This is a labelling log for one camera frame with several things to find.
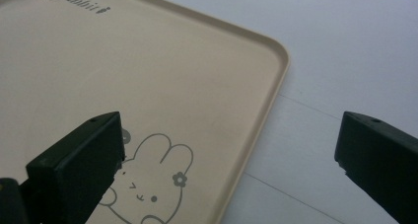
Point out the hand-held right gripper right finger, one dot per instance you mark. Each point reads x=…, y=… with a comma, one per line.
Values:
x=381, y=158

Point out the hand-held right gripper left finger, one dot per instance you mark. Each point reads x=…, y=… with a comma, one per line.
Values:
x=75, y=164

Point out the beige tray with rabbit print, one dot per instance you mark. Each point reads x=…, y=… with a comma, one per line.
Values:
x=148, y=72

